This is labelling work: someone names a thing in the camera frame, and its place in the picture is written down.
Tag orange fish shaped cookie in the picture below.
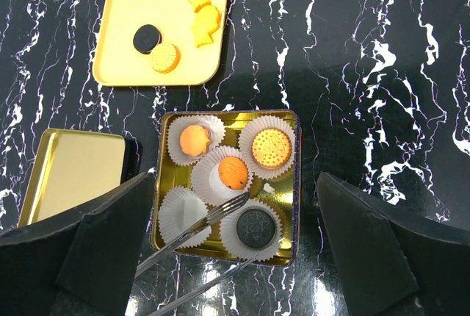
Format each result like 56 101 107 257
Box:
179 125 211 157

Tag round dotted tan biscuit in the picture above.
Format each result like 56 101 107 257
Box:
150 42 180 73

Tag orange chocolate chip cookie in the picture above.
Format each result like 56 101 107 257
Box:
218 157 248 190

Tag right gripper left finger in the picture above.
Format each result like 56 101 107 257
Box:
1 173 155 315

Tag yellow fish shaped cookie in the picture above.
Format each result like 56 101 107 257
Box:
191 5 221 48

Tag centre paper cup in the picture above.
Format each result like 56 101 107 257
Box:
191 146 253 206

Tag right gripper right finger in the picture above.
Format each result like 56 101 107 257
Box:
317 172 469 315

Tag metal tongs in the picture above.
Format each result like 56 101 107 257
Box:
135 193 259 315

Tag gold tin lid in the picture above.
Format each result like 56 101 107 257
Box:
18 128 126 227

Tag black sandwich cookie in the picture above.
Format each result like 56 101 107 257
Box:
133 24 162 54
236 209 276 249

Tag top left paper cup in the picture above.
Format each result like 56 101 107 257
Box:
167 115 225 166

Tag bottom left paper cup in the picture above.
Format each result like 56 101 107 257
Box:
158 186 209 244

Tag bottom right paper cup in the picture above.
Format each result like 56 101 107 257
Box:
220 199 283 262

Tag paper cup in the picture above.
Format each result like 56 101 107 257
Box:
158 186 209 244
191 146 253 206
167 115 225 166
239 115 295 180
220 199 283 262

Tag top right paper cup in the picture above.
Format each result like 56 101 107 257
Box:
239 115 295 180

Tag yellow plastic tray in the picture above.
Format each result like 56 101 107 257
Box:
93 0 223 87

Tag round tan sandwich biscuit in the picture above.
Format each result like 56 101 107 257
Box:
252 129 292 168

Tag decorated cookie tin box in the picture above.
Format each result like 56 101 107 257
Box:
149 109 302 267

